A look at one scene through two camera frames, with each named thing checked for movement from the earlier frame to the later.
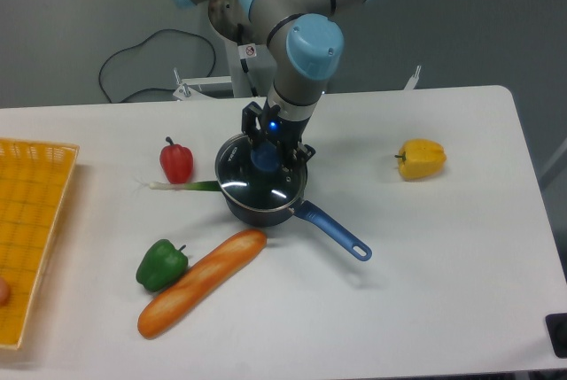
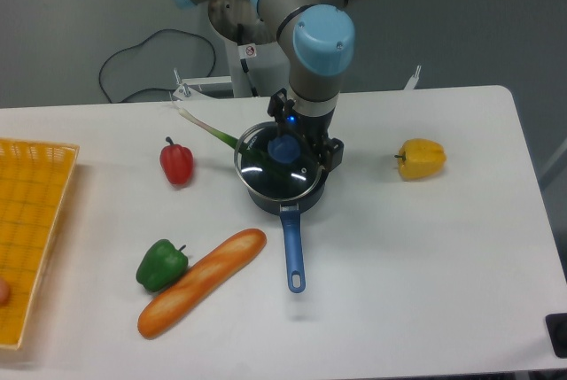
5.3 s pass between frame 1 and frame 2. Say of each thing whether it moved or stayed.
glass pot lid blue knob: moved
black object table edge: stayed
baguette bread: stayed
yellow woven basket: stayed
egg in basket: stayed
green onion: moved
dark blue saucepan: moved
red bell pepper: stayed
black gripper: moved
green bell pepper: stayed
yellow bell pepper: stayed
